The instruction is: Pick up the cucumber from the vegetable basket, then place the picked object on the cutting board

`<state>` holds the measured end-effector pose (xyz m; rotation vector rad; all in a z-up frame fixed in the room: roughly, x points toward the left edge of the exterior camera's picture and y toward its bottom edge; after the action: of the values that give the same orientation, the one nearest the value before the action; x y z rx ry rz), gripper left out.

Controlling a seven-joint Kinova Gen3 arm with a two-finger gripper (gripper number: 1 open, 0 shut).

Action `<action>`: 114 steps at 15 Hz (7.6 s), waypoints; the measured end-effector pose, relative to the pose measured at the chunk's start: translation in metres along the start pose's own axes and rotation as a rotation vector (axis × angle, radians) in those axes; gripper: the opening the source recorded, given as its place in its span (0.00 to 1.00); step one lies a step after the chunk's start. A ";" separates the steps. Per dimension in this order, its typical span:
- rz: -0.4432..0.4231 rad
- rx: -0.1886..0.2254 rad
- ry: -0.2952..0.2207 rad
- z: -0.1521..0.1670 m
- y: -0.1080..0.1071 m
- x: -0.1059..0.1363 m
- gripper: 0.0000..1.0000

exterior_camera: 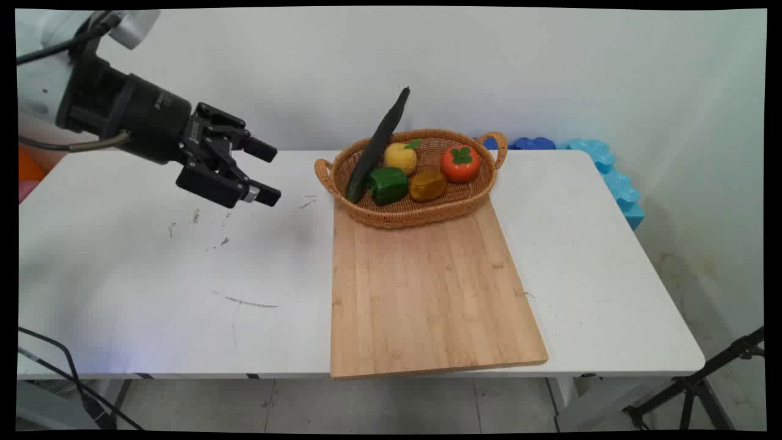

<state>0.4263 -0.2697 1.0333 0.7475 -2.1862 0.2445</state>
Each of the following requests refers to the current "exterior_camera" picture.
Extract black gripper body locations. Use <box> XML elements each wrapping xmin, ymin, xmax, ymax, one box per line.
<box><xmin>56</xmin><ymin>54</ymin><xmax>248</xmax><ymax>179</ymax></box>

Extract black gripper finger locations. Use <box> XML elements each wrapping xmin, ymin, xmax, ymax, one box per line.
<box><xmin>176</xmin><ymin>144</ymin><xmax>282</xmax><ymax>210</ymax></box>
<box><xmin>194</xmin><ymin>103</ymin><xmax>279</xmax><ymax>164</ymax></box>

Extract dark green cucumber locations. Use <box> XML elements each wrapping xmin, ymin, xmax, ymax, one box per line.
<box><xmin>345</xmin><ymin>87</ymin><xmax>411</xmax><ymax>204</ymax></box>

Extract orange object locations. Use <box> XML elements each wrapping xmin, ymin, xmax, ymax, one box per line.
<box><xmin>18</xmin><ymin>145</ymin><xmax>48</xmax><ymax>183</ymax></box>

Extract green toy bell pepper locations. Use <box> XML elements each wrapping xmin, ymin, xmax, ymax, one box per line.
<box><xmin>368</xmin><ymin>166</ymin><xmax>409</xmax><ymax>206</ymax></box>

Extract woven wicker basket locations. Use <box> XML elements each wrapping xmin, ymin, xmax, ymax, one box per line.
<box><xmin>314</xmin><ymin>128</ymin><xmax>509</xmax><ymax>230</ymax></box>

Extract brown toy potato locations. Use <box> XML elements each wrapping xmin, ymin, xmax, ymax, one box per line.
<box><xmin>409</xmin><ymin>170</ymin><xmax>448</xmax><ymax>203</ymax></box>

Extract orange toy persimmon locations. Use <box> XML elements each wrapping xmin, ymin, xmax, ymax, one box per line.
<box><xmin>440</xmin><ymin>144</ymin><xmax>481</xmax><ymax>184</ymax></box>

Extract wooden cutting board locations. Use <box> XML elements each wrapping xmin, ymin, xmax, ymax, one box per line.
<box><xmin>329</xmin><ymin>197</ymin><xmax>549</xmax><ymax>381</ymax></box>

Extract grey table leg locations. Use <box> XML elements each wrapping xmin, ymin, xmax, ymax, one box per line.
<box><xmin>16</xmin><ymin>378</ymin><xmax>133</xmax><ymax>431</ymax></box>

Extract dark blue foam mat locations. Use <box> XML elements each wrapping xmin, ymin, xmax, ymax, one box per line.
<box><xmin>473</xmin><ymin>136</ymin><xmax>557</xmax><ymax>151</ymax></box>

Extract light blue foam mat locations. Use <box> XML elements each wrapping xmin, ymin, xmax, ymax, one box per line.
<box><xmin>557</xmin><ymin>138</ymin><xmax>646</xmax><ymax>232</ymax></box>

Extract white table leg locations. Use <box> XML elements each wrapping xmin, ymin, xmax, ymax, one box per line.
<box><xmin>546</xmin><ymin>375</ymin><xmax>667</xmax><ymax>432</ymax></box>

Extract black tripod stand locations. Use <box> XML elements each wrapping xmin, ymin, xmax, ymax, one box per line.
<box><xmin>623</xmin><ymin>326</ymin><xmax>766</xmax><ymax>431</ymax></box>

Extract grey sleeved cable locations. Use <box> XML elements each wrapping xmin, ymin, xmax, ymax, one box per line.
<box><xmin>18</xmin><ymin>131</ymin><xmax>133</xmax><ymax>153</ymax></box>

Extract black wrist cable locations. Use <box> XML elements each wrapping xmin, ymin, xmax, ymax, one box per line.
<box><xmin>16</xmin><ymin>12</ymin><xmax>123</xmax><ymax>67</ymax></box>

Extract black cable with silver connector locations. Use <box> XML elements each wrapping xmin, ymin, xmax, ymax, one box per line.
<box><xmin>17</xmin><ymin>326</ymin><xmax>145</xmax><ymax>431</ymax></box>

